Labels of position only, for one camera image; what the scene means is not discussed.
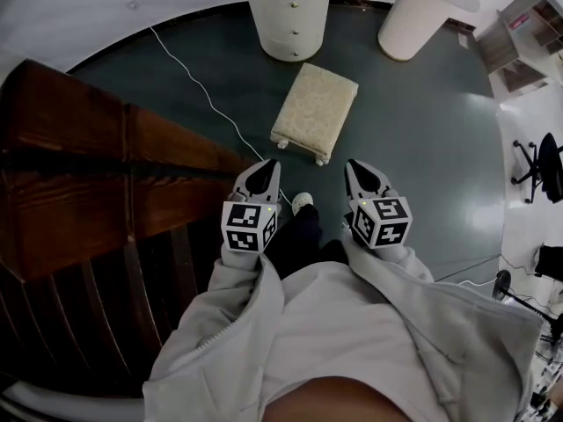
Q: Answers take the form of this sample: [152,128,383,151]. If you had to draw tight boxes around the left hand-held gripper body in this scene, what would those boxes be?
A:
[221,186,283,253]

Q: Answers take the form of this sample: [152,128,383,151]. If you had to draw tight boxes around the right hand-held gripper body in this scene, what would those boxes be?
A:
[341,187,413,251]

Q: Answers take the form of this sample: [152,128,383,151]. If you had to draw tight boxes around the cream upholstered stool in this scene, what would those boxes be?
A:
[269,62,359,167]

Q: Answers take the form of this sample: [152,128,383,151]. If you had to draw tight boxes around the white curved desk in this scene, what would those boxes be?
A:
[218,0,481,62]

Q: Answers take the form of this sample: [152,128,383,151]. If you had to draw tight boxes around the person's left forearm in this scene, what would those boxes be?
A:
[175,240,285,351]

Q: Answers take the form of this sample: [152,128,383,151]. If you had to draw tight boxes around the person's right forearm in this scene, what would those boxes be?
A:
[340,229,441,296]

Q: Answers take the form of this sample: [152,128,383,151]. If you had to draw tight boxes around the white perforated shoe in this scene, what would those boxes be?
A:
[290,192,315,216]

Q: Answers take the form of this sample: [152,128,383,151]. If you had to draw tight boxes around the person's black trousers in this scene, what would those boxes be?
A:
[263,203,349,281]

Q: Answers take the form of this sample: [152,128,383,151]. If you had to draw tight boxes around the white shirt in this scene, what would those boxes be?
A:
[263,259,423,412]

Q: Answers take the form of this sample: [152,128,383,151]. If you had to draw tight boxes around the black floor stand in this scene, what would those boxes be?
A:
[494,269,563,324]

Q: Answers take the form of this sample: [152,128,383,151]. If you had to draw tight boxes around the white zip jacket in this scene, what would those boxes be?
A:
[143,229,546,422]

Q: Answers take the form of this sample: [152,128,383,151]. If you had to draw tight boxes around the wooden shelf unit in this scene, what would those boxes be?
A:
[476,0,563,101]

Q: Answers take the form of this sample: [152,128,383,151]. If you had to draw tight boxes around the white floor cable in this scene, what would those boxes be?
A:
[148,25,293,207]

